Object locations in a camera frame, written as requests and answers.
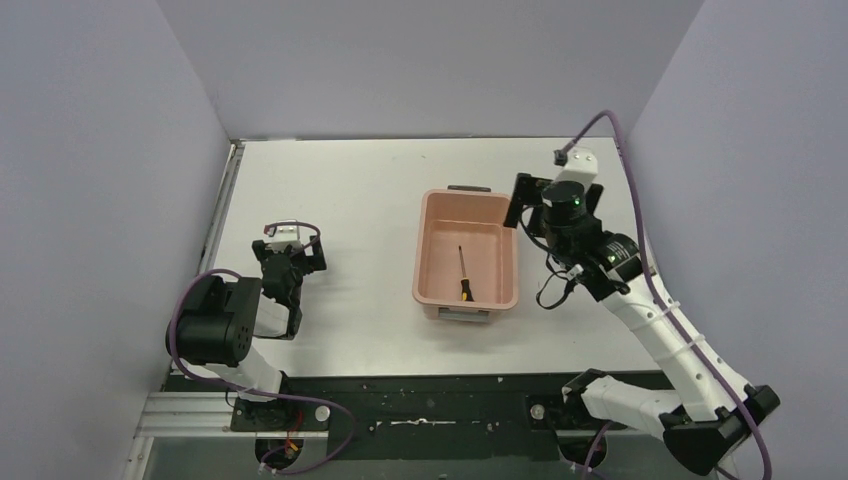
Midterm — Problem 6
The black yellow screwdriver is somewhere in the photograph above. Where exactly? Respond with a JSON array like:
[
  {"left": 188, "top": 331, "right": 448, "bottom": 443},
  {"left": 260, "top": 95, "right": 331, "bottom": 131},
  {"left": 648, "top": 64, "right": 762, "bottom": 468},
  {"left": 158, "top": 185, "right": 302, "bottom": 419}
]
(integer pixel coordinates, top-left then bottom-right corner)
[{"left": 458, "top": 245, "right": 474, "bottom": 302}]

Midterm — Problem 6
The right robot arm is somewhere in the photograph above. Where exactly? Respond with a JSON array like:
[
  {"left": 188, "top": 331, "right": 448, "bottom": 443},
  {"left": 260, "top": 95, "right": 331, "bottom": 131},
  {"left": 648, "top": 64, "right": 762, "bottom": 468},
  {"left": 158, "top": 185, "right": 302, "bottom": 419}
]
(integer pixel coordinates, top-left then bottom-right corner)
[{"left": 504, "top": 173, "right": 780, "bottom": 476}]

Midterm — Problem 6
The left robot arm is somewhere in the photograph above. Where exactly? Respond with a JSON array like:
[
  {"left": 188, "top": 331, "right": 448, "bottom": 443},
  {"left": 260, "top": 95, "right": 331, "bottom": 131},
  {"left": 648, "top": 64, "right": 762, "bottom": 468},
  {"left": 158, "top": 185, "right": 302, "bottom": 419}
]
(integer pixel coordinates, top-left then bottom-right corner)
[{"left": 166, "top": 226, "right": 327, "bottom": 430}]

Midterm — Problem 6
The pink plastic bin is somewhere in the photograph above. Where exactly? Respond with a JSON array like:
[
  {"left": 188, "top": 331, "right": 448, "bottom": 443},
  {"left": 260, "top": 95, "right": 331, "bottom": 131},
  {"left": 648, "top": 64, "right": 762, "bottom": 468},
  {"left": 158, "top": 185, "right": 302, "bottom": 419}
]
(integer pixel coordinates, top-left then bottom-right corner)
[{"left": 412, "top": 185, "right": 519, "bottom": 323}]

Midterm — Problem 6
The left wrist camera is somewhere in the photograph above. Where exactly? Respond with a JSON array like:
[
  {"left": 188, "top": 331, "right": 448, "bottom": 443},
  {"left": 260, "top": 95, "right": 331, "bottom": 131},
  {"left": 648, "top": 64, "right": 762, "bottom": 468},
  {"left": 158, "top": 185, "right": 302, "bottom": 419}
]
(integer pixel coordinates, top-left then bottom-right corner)
[{"left": 264, "top": 221, "right": 302, "bottom": 253}]

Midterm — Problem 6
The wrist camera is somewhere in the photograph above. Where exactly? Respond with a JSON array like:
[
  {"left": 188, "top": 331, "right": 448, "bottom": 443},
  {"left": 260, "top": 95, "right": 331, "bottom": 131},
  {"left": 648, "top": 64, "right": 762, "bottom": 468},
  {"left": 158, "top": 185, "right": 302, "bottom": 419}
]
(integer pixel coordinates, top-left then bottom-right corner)
[
  {"left": 553, "top": 147, "right": 599, "bottom": 190},
  {"left": 264, "top": 221, "right": 302, "bottom": 253}
]

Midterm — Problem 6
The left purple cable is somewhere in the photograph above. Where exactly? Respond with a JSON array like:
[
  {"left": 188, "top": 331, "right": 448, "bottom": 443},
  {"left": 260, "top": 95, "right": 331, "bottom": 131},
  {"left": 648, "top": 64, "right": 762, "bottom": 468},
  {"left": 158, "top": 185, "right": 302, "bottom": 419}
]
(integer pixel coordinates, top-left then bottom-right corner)
[{"left": 165, "top": 268, "right": 357, "bottom": 477}]

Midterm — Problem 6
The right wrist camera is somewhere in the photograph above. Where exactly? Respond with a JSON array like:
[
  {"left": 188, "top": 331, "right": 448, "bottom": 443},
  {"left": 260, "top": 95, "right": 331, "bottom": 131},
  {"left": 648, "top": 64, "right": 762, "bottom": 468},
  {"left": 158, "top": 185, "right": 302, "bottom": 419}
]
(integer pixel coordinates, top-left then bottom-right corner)
[{"left": 553, "top": 147, "right": 599, "bottom": 190}]

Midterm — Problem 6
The aluminium frame rail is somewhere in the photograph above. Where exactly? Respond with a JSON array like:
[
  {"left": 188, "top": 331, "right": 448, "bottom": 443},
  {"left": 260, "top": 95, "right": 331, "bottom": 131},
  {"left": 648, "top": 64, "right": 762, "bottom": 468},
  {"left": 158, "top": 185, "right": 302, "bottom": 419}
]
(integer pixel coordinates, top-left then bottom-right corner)
[{"left": 122, "top": 389, "right": 740, "bottom": 480}]

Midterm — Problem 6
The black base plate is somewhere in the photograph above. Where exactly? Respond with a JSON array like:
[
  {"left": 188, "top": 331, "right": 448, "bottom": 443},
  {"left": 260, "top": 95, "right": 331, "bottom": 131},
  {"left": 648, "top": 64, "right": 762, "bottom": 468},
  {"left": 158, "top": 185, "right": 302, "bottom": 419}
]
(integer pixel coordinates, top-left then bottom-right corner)
[{"left": 162, "top": 370, "right": 697, "bottom": 462}]

